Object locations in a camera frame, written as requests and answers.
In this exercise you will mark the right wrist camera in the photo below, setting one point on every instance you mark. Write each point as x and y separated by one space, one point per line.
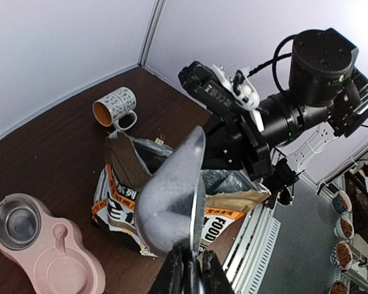
220 93

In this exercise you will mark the dog food bag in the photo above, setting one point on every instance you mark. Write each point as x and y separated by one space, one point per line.
131 162

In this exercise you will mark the kibble bowl four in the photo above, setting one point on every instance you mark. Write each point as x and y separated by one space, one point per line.
338 288

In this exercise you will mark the pink double pet bowl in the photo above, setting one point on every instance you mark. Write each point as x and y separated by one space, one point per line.
57 262

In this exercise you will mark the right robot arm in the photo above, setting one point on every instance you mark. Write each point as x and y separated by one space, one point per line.
326 98

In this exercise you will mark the steel bowl insert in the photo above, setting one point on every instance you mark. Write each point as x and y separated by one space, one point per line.
20 223

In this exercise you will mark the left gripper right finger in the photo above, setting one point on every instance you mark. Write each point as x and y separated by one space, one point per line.
213 277

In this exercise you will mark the front aluminium rail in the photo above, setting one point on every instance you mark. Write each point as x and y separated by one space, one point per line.
249 257

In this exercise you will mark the yellow binder clip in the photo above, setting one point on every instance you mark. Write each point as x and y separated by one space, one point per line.
160 140

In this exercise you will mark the patterned ceramic mug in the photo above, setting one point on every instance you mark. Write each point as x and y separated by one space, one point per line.
114 106

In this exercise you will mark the metal scoop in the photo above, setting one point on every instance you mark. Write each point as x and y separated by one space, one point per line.
170 209

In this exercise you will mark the kibble bowl one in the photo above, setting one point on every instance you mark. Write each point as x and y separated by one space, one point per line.
341 202

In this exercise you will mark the kibble bowl three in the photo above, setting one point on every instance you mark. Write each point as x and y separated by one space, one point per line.
341 256

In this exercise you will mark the right aluminium frame post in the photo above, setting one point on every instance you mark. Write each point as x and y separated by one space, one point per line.
153 22

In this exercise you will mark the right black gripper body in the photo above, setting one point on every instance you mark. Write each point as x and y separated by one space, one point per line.
233 142

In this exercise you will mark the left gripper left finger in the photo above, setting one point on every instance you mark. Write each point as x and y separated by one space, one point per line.
170 276

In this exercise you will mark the kibble bowl two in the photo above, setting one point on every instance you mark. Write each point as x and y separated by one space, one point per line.
344 227

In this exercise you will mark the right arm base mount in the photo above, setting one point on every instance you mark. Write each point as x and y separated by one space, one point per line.
277 178

